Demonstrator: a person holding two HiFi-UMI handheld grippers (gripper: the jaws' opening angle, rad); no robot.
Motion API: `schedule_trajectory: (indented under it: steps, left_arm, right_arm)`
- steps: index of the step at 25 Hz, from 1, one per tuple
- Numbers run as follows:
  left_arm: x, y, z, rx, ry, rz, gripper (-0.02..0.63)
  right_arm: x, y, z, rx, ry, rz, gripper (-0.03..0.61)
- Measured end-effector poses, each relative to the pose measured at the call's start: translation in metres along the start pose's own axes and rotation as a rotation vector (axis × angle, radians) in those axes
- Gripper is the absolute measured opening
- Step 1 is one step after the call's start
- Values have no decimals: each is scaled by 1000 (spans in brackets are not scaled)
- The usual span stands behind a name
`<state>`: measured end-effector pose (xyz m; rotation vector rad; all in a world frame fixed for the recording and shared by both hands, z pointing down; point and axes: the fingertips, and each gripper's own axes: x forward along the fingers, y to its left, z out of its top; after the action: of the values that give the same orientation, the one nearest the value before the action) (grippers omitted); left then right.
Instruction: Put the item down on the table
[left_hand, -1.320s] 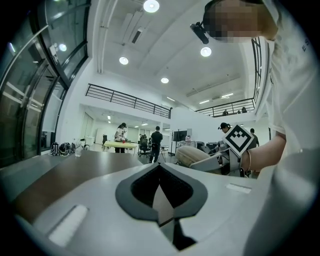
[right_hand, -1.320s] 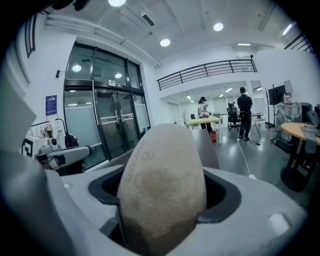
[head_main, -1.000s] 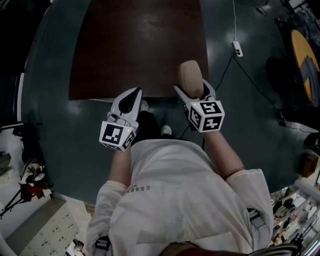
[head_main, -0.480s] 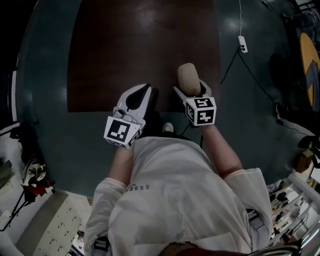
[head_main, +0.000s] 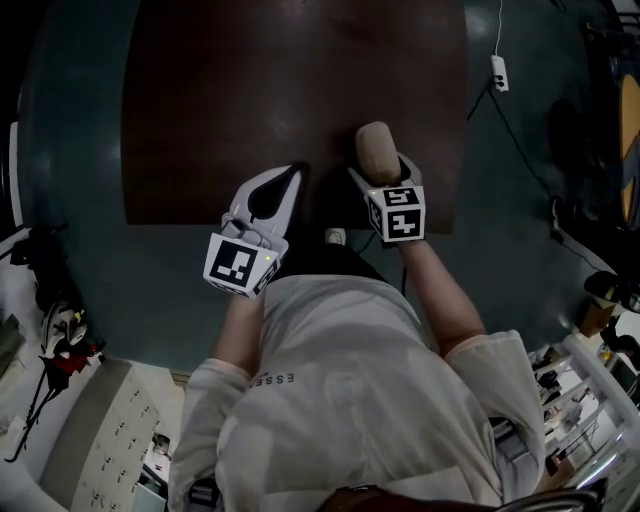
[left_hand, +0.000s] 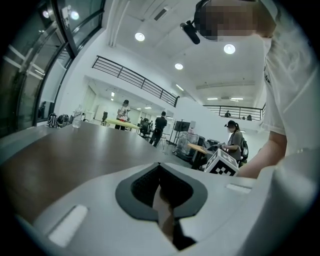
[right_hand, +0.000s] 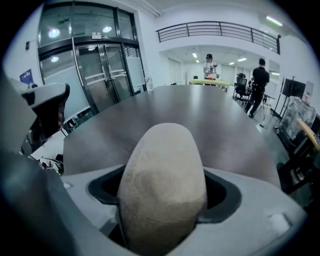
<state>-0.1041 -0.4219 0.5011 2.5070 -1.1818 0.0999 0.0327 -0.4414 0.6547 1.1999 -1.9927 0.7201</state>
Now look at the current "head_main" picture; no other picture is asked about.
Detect grey shoulder strap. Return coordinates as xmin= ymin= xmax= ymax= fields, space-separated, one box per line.
xmin=487 ymin=416 xmax=532 ymax=464
xmin=186 ymin=476 xmax=222 ymax=512

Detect person's left forearm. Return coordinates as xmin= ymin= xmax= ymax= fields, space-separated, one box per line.
xmin=209 ymin=290 xmax=267 ymax=375

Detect round yellow table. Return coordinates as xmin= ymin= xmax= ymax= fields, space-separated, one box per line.
xmin=617 ymin=74 xmax=640 ymax=227

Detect person's right forearm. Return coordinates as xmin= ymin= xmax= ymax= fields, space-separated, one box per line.
xmin=397 ymin=238 xmax=487 ymax=359

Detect person's white shirt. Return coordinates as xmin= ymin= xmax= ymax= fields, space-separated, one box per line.
xmin=167 ymin=273 xmax=547 ymax=512

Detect white and black device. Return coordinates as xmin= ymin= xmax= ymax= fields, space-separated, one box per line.
xmin=40 ymin=298 xmax=90 ymax=357

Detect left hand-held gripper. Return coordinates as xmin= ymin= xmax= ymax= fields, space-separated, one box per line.
xmin=202 ymin=164 xmax=305 ymax=300

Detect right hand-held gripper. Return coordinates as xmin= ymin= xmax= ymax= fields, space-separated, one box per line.
xmin=346 ymin=153 xmax=427 ymax=244

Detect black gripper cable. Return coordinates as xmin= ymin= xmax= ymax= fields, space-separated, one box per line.
xmin=348 ymin=232 xmax=409 ymax=297

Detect black tripod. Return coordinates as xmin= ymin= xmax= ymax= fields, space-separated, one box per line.
xmin=3 ymin=367 xmax=69 ymax=465

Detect white power strip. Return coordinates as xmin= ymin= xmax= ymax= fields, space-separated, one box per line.
xmin=490 ymin=54 xmax=511 ymax=93

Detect tan cylindrical object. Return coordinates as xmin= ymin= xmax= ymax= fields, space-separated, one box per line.
xmin=354 ymin=122 xmax=402 ymax=186

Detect long black floor cable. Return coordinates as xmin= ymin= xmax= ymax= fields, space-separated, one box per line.
xmin=466 ymin=82 xmax=604 ymax=264

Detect white power cable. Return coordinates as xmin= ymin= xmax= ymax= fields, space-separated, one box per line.
xmin=493 ymin=0 xmax=506 ymax=58

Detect dark brown wooden table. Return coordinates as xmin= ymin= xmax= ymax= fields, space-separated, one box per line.
xmin=121 ymin=0 xmax=470 ymax=237

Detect grey drawer cabinet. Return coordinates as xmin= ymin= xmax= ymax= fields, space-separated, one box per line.
xmin=38 ymin=359 xmax=177 ymax=512

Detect white shelf rack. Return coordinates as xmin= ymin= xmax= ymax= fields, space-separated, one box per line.
xmin=527 ymin=332 xmax=640 ymax=494

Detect person's dark trousers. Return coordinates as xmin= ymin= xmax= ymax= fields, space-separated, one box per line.
xmin=277 ymin=238 xmax=399 ymax=297

